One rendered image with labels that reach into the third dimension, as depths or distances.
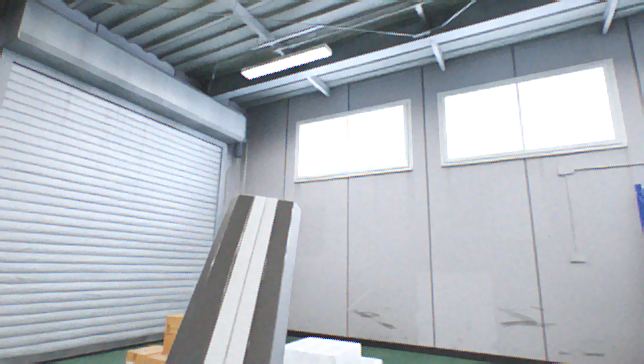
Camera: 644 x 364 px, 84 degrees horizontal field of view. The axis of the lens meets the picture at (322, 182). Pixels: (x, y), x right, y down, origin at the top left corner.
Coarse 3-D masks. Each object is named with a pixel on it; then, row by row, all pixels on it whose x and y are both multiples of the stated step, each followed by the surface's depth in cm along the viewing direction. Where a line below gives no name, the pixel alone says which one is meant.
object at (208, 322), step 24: (240, 216) 8; (216, 240) 8; (240, 240) 8; (216, 264) 7; (240, 264) 7; (216, 288) 7; (240, 288) 7; (192, 312) 6; (216, 312) 6; (192, 336) 6; (216, 336) 6; (168, 360) 6; (192, 360) 5; (216, 360) 5
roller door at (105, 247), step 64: (0, 64) 357; (0, 128) 355; (64, 128) 406; (128, 128) 474; (0, 192) 350; (64, 192) 400; (128, 192) 467; (192, 192) 559; (0, 256) 346; (64, 256) 394; (128, 256) 460; (192, 256) 547; (0, 320) 342; (64, 320) 390; (128, 320) 451
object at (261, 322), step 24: (264, 216) 9; (288, 216) 9; (264, 240) 8; (288, 240) 8; (264, 264) 7; (288, 264) 7; (264, 288) 7; (288, 288) 7; (240, 312) 6; (264, 312) 6; (288, 312) 7; (240, 336) 6; (264, 336) 6; (240, 360) 6; (264, 360) 6
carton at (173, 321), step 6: (168, 318) 306; (174, 318) 303; (180, 318) 300; (168, 324) 305; (174, 324) 302; (168, 330) 303; (174, 330) 300; (168, 336) 302; (174, 336) 299; (168, 342) 301; (168, 348) 299
